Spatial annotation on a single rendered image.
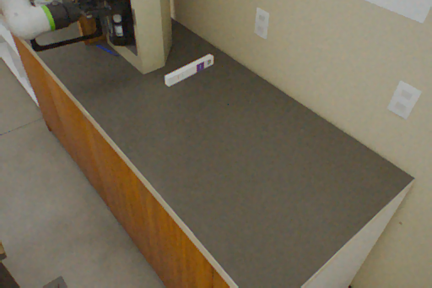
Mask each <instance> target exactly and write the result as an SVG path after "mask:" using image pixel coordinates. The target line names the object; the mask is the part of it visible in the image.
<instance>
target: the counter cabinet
mask: <svg viewBox="0 0 432 288"><path fill-rule="evenodd" d="M10 34H11V36H12V37H13V42H14V45H16V48H17V50H18V54H19V56H20V59H21V61H22V64H23V66H24V70H25V71H26V75H27V77H28V79H29V81H30V86H31V88H32V90H33V91H34V93H35V98H36V100H37V102H38V106H39V108H40V111H41V112H42V116H43V118H44V120H45V122H46V126H47V129H48V130H49V132H50V131H53V132H54V134H55V135H56V136H57V138H58V139H59V140H60V141H61V143H62V145H63V146H65V149H66V150H67V151H68V153H69V154H70V155H71V156H72V158H73V159H74V160H75V163H77V165H78V166H79V168H80V169H81V170H82V171H83V173H84V175H85V176H86V177H87V178H88V180H89V182H90V183H92V185H93V187H94V188H95V190H96V191H97V193H98V194H99V195H100V196H101V197H102V198H103V200H104V202H105V203H106V205H107V206H108V207H109V208H110V210H111V212H112V213H113V215H114V216H115V217H116V219H117V220H119V222H120V224H121V225H122V227H123V228H124V230H125V231H127V234H128V235H129V236H130V237H131V238H132V240H133V242H134V243H135V244H136V245H137V247H138V249H139V250H140V252H141V253H142V254H143V256H144V257H145V258H146V260H147V261H148V262H149V265H151V266H152V268H153V270H154V272H156V274H157V275H158V276H159V279H160V280H162V282H163V283H164V285H165V286H166V288H231V287H230V286H228V283H227V282H225V281H224V279H223V278H222V277H221V275H220V274H219V273H218V271H217V270H216V269H215V268H214V267H213V265H212V264H211V263H210V262H209V261H208V260H207V259H206V258H205V257H204V255H203V254H202V253H201V251H200V250H198V249H197V247H196V246H195V245H194V242H192V241H191V239H190V238H189V237H188V236H187V235H186V233H185V232H184V231H183V230H182V229H181V228H180V227H179V226H178V224H177V223H176V222H175V220H174V219H172V218H171V215H169V214H168V212H167V211H166V210H165V209H164V207H163V206H162V205H161V204H160V203H159V202H158V200H157V199H156V198H155V197H154V195H152V193H151V192H150V191H149V189H148V188H146V187H145V185H144V184H143V183H142V182H141V180H140V179H138V177H137V176H136V175H135V173H134V172H133V171H132V169H130V168H129V166H128V165H127V164H126V162H125V161H124V160H123V159H122V158H121V157H120V156H119V155H118V153H117V152H115V150H114V149H113V148H112V147H111V145H110V144H109V143H108V142H107V141H106V139H105V138H104V137H103V136H102V135H101V134H100V133H99V131H98V130H97V129H96V128H95V126H94V125H93V124H92V123H91V122H90V120H89V119H87V117H86V116H85V115H84V114H83V113H82V112H81V111H80V110H79V108H78V107H77V106H76V104H75V103H74V102H72V99H70V98H69V97H68V95H67V94H66V93H65V92H64V90H63V89H61V86H60V85H58V84H57V82H56V81H55V80H54V79H53V77H52V76H51V75H50V74H49V73H48V72H47V71H46V70H45V68H43V67H42V66H41V64H40V63H39V62H38V61H37V59H36V58H35V57H33V54H32V53H30V50H29V49H27V48H26V47H25V45H24V44H23V43H22V42H21V40H20V39H19V38H17V37H16V36H14V35H13V34H12V33H11V32H10ZM409 189H410V188H409ZM409 189H408V190H407V191H406V192H405V193H404V194H403V195H402V196H401V197H399V198H398V199H397V200H396V201H395V203H393V204H392V205H391V206H390V207H389V208H388V209H387V210H386V211H385V212H384V213H383V214H382V215H381V216H380V217H379V218H378V219H377V220H375V221H374V222H373V223H372V224H371V225H370V226H369V227H368V228H367V229H366V230H365V231H364V232H363V233H362V234H361V235H360V236H359V237H358V238H357V239H356V240H355V241H354V242H353V243H351V244H350V245H349V246H348V247H347V248H346V249H345V250H344V251H343V252H342V253H341V254H340V255H339V256H338V257H337V258H336V259H335V260H334V261H333V262H332V263H331V264H330V265H329V266H328V267H326V268H325V270H323V271H322V272H321V274H319V275H318V276H317V278H315V279H314V281H312V282H311V283H310V285H308V286H307V288H348V286H349V285H350V283H351V281H352V280H353V279H354V276H355V275H356V274H357V272H358V270H359V269H360V266H361V265H362V264H363V262H364V260H365V259H366V258H367V257H368V256H367V255H369V253H370V251H371V249H372V247H373V246H374V245H375V243H376V241H378V238H379V237H380V236H381V233H382V232H383V231H384V230H385V227H386V226H387V224H388V222H389V220H390V219H391V218H392V216H393V215H394V213H396V209H397V208H398V207H399V204H400V203H401V202H402V200H403V199H404V197H405V196H406V194H407V192H408V191H409Z"/></svg>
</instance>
